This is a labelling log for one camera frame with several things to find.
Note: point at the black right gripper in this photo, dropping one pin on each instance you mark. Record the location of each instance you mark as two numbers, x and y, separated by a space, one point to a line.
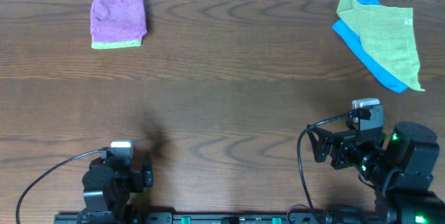
342 140

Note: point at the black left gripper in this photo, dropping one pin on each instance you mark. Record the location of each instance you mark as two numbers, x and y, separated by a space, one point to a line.
147 177

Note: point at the purple microfiber cloth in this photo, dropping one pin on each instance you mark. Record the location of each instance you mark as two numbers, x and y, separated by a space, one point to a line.
117 20

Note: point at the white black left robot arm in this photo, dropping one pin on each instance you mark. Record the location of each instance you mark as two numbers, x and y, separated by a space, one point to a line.
107 187

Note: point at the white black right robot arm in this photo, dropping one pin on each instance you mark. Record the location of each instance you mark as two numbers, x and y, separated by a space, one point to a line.
399 171

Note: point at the blue cloth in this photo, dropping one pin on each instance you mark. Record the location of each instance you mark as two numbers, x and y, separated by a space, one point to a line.
365 57

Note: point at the folded green cloth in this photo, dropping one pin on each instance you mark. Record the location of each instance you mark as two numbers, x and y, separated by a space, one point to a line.
116 45

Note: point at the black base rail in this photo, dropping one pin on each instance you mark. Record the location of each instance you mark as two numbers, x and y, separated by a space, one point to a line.
169 218

